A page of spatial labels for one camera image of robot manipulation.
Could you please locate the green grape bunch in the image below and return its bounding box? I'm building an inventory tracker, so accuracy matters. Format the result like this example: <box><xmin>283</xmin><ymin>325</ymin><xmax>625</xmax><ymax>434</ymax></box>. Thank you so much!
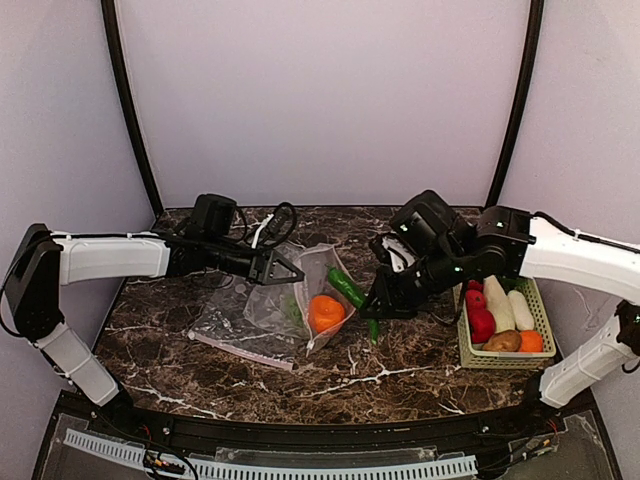
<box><xmin>283</xmin><ymin>296</ymin><xmax>304</xmax><ymax>329</ymax></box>

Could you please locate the dotted zip bag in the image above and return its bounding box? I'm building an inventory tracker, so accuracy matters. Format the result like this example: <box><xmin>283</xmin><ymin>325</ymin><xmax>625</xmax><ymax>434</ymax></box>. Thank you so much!
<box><xmin>243</xmin><ymin>242</ymin><xmax>355</xmax><ymax>356</ymax></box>

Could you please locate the orange persimmon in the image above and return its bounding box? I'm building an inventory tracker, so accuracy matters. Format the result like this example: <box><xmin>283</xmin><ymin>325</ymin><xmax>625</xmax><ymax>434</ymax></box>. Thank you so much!
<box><xmin>309</xmin><ymin>295</ymin><xmax>346</xmax><ymax>333</ymax></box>

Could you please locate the red apple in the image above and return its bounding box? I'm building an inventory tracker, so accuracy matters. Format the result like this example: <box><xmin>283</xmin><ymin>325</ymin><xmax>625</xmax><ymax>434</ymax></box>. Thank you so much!
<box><xmin>468</xmin><ymin>308</ymin><xmax>496</xmax><ymax>344</ymax></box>
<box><xmin>467</xmin><ymin>280</ymin><xmax>484</xmax><ymax>292</ymax></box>

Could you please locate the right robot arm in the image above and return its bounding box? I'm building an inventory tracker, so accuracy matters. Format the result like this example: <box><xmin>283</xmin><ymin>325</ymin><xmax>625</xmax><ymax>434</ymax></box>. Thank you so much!
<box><xmin>359</xmin><ymin>190</ymin><xmax>639</xmax><ymax>408</ymax></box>

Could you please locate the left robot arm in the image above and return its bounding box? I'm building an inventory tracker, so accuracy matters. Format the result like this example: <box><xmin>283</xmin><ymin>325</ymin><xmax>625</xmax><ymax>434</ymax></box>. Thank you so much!
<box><xmin>1</xmin><ymin>194</ymin><xmax>305</xmax><ymax>407</ymax></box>

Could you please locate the lower clear zip bag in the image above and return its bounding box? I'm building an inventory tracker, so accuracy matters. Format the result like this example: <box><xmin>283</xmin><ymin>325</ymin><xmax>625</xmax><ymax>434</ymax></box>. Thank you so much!
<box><xmin>188</xmin><ymin>276</ymin><xmax>305</xmax><ymax>371</ymax></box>

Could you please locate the small red tomato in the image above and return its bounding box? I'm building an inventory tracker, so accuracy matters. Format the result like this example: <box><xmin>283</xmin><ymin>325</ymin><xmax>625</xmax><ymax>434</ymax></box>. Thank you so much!
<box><xmin>465</xmin><ymin>290</ymin><xmax>486</xmax><ymax>312</ymax></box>

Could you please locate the pale green perforated basket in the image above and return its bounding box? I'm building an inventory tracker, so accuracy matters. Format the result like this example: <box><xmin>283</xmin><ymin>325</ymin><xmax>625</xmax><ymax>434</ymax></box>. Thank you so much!
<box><xmin>453</xmin><ymin>279</ymin><xmax>556</xmax><ymax>370</ymax></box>

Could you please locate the white radish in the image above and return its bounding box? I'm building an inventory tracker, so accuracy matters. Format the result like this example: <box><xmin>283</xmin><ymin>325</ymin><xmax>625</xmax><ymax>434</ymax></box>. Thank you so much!
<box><xmin>483</xmin><ymin>275</ymin><xmax>516</xmax><ymax>333</ymax></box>
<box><xmin>507</xmin><ymin>290</ymin><xmax>535</xmax><ymax>331</ymax></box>

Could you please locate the brown potato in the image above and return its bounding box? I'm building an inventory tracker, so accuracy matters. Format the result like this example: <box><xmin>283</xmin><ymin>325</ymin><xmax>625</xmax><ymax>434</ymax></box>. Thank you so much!
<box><xmin>482</xmin><ymin>330</ymin><xmax>522</xmax><ymax>353</ymax></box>

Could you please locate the small orange tangerine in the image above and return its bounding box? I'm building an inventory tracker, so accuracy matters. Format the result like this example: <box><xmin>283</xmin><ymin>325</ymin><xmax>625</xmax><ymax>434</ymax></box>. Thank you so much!
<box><xmin>519</xmin><ymin>330</ymin><xmax>544</xmax><ymax>353</ymax></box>

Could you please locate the small electronics board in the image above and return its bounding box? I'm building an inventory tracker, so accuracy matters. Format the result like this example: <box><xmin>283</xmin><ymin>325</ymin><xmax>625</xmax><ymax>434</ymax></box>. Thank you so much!
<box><xmin>142</xmin><ymin>450</ymin><xmax>186</xmax><ymax>479</ymax></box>

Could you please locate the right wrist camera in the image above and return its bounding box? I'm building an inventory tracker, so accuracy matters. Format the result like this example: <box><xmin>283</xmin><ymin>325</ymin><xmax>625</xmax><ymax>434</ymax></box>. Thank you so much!
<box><xmin>369</xmin><ymin>232</ymin><xmax>418</xmax><ymax>275</ymax></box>

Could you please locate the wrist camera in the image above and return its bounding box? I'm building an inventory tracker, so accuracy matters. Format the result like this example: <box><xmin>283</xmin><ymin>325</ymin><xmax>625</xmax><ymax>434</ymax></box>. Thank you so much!
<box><xmin>249</xmin><ymin>202</ymin><xmax>298</xmax><ymax>250</ymax></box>
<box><xmin>369</xmin><ymin>232</ymin><xmax>418</xmax><ymax>275</ymax></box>

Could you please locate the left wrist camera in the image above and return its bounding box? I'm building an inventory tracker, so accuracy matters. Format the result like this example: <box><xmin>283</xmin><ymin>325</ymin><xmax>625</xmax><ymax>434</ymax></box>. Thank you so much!
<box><xmin>249</xmin><ymin>202</ymin><xmax>298</xmax><ymax>250</ymax></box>

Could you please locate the black front rail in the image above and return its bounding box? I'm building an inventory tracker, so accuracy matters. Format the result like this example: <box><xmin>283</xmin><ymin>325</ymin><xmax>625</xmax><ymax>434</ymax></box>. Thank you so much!
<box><xmin>58</xmin><ymin>375</ymin><xmax>564</xmax><ymax>455</ymax></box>

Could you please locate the white slotted cable duct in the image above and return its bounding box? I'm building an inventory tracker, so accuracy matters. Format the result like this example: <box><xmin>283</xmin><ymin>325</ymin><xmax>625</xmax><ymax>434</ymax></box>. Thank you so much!
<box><xmin>63</xmin><ymin>428</ymin><xmax>478</xmax><ymax>479</ymax></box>

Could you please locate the left black frame post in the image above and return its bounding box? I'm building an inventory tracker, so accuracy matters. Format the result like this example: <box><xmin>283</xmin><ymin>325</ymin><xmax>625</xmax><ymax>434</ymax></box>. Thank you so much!
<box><xmin>100</xmin><ymin>0</ymin><xmax>164</xmax><ymax>219</ymax></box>

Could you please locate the black frame post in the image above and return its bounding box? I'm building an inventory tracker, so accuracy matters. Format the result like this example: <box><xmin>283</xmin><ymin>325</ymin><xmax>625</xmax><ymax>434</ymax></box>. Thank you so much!
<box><xmin>484</xmin><ymin>0</ymin><xmax>545</xmax><ymax>209</ymax></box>
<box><xmin>100</xmin><ymin>0</ymin><xmax>164</xmax><ymax>219</ymax></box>

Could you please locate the right black frame post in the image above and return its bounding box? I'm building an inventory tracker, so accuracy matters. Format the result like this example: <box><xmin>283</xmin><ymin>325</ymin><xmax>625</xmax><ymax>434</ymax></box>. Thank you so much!
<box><xmin>484</xmin><ymin>0</ymin><xmax>545</xmax><ymax>209</ymax></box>

